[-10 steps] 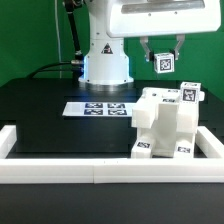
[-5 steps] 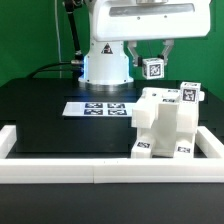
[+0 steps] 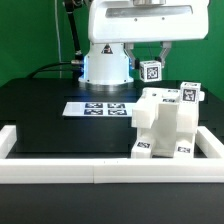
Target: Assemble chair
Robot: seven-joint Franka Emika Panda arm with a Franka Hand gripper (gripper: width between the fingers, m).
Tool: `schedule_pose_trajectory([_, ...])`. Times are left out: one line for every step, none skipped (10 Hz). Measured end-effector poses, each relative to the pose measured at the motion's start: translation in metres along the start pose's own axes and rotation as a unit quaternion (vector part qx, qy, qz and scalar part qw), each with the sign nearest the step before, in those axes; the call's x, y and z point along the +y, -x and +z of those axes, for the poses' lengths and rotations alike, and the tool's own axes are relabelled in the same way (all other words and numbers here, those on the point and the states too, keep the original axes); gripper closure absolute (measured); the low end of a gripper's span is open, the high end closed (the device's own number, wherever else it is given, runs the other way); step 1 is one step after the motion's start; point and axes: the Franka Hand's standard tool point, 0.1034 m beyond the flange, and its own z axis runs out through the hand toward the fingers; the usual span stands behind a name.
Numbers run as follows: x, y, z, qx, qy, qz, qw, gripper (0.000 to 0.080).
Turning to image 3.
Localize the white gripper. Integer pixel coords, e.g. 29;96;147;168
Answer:
88;0;210;69

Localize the black camera pole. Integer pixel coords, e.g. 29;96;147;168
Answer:
63;0;84;61

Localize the white U-shaped fence frame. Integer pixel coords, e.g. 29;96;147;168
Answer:
0;125;224;184

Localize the white chair back frame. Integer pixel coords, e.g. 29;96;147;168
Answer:
132;87;199;140

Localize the white marker sheet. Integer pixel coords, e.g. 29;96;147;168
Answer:
62;102;135;117

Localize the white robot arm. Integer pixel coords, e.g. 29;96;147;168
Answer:
79;0;210;90

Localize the white cable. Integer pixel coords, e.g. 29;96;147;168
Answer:
54;0;63;80

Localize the black cable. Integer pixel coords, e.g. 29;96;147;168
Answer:
26;62;84;80

